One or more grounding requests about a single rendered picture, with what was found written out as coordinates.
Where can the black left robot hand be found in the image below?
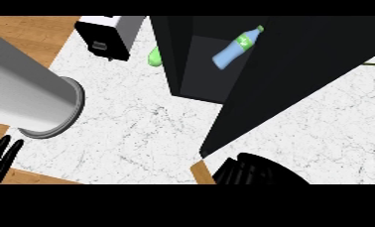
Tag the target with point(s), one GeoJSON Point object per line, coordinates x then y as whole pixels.
{"type": "Point", "coordinates": [8, 155]}

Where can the black and white appliance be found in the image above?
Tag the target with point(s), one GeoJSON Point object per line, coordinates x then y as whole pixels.
{"type": "Point", "coordinates": [109, 36]}

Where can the green fruit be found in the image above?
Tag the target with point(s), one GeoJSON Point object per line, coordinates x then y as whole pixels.
{"type": "Point", "coordinates": [154, 57]}

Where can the dark grey cabinet door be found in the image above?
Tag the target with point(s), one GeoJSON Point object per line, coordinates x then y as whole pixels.
{"type": "Point", "coordinates": [293, 72]}

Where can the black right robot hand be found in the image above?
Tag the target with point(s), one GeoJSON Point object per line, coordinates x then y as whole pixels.
{"type": "Point", "coordinates": [255, 170]}

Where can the dark grey cabinet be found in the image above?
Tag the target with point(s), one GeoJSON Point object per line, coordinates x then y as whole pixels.
{"type": "Point", "coordinates": [196, 59]}

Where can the blue water bottle green label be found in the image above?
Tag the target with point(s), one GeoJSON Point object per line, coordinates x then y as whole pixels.
{"type": "Point", "coordinates": [239, 47]}

